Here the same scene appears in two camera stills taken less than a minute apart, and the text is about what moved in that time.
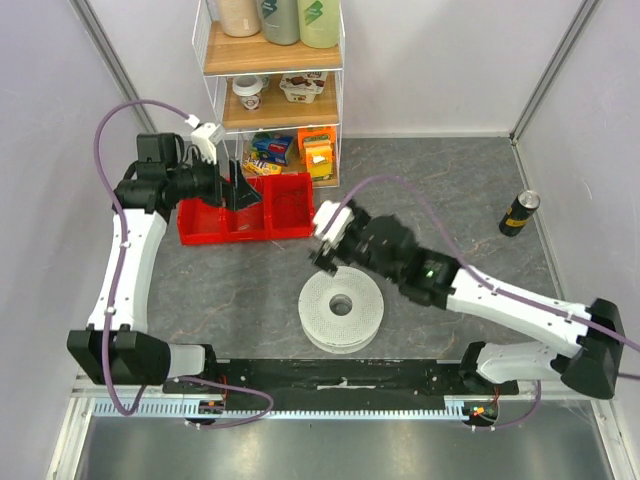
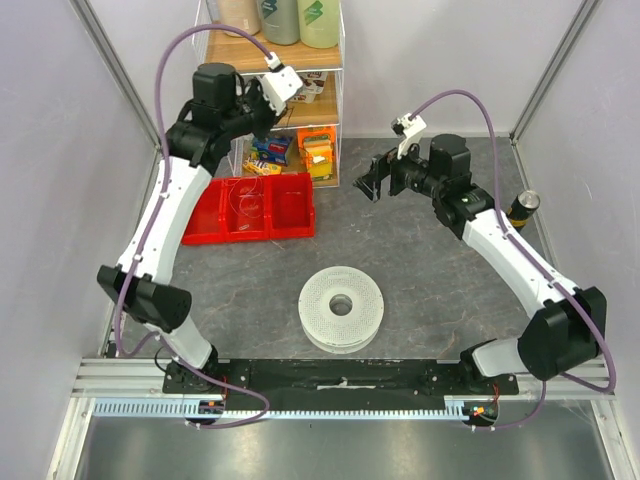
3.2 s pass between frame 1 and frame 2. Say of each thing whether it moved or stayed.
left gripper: moved
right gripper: moved
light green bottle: stayed
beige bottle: stayed
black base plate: stayed
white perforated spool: stayed
